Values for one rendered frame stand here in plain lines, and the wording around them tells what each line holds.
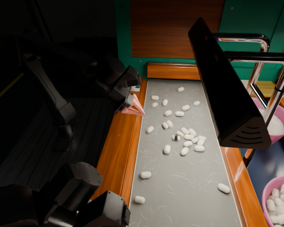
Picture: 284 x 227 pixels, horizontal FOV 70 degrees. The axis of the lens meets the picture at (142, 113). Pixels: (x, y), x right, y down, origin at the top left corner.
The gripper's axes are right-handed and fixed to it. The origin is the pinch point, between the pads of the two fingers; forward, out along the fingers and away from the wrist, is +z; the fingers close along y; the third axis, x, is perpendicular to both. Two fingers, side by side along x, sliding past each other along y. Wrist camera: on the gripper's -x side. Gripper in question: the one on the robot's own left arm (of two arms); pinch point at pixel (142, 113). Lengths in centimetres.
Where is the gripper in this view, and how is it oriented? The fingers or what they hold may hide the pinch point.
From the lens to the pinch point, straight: 72.0
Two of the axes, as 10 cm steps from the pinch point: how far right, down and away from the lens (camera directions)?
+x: -6.4, 5.7, 5.1
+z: 7.6, 5.6, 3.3
